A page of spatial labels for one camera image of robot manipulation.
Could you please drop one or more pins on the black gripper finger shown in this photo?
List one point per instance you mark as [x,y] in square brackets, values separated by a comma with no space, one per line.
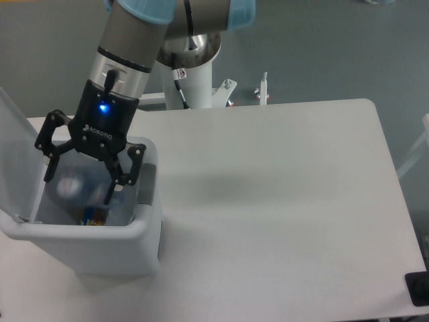
[51,152]
[119,178]

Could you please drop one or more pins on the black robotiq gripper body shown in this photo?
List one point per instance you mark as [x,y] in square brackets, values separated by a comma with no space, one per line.
[99,128]

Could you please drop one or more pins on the crushed clear plastic bottle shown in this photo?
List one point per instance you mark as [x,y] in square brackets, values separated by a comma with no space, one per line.
[84,187]

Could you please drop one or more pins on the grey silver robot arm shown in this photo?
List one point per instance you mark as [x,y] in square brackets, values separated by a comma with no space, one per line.
[131,41]

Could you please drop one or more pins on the white trash can lid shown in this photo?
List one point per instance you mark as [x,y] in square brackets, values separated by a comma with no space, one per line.
[22,167]

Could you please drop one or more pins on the white plastic trash can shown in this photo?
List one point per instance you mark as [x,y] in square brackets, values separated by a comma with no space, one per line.
[112,250]

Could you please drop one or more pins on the blue yellow snack packet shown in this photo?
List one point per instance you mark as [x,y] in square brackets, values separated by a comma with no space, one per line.
[93,216]

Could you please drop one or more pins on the black device at table edge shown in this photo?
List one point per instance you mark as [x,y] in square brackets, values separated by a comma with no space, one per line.
[417,284]

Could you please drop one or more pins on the white left base bracket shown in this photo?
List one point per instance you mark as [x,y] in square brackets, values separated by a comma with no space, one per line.
[152,99]

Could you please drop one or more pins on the white base bracket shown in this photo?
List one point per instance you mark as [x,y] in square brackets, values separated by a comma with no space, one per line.
[152,99]
[221,97]

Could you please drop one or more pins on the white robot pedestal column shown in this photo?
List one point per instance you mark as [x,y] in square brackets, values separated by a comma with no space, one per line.
[196,87]

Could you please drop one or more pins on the white right base bracket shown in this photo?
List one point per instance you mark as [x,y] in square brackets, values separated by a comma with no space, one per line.
[221,97]

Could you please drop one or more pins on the white upright bracket post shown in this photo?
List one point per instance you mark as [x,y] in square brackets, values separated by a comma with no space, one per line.
[261,93]

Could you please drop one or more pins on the white frame at right edge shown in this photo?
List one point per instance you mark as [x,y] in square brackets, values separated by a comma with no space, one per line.
[415,152]

